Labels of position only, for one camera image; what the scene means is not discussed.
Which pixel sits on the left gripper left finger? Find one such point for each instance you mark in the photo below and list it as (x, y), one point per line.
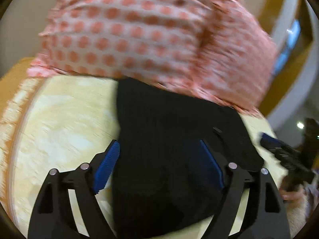
(66, 206)

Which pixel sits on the black pants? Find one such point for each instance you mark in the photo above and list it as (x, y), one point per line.
(163, 181)

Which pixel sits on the polka dot pillow upper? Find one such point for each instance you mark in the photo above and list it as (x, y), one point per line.
(155, 41)

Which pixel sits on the blue glass window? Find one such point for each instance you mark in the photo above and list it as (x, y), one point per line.
(293, 35)

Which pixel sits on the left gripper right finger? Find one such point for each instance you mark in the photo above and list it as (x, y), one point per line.
(250, 207)

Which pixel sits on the yellow patterned bedsheet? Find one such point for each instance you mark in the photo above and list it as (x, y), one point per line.
(62, 122)

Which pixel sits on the polka dot pillow lower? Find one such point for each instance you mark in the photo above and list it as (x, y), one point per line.
(235, 59)

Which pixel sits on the polka dot pillow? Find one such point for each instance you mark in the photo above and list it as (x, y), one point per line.
(235, 59)
(155, 41)

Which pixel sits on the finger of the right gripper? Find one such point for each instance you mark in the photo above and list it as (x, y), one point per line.
(281, 150)

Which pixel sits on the person's right hand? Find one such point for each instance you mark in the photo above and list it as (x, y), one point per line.
(299, 206)

